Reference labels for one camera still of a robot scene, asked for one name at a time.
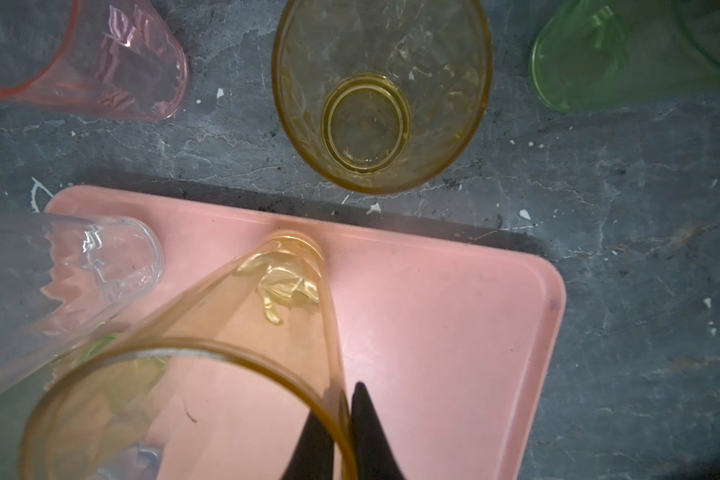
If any tall green glass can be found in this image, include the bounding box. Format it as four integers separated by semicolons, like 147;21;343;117
0;334;166;479

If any clear glass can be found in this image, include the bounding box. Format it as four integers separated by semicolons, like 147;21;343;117
0;212;164;394

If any pink plastic tray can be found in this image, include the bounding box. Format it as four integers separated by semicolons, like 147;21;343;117
47;186;566;479

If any short yellow glass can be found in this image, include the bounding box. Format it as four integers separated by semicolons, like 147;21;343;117
272;1;492;194

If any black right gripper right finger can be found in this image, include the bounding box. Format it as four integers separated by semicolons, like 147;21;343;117
351;382;405;480

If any tall blue glass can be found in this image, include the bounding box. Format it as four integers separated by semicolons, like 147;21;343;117
88;443;163;480

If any short pink glass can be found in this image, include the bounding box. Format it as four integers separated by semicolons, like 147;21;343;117
0;1;189;121

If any tall yellow glass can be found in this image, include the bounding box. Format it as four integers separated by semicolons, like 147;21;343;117
18;230;357;479

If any short green glass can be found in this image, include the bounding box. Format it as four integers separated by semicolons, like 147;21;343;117
529;1;720;112

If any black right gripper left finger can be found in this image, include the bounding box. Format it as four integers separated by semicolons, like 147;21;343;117
281;412;334;480

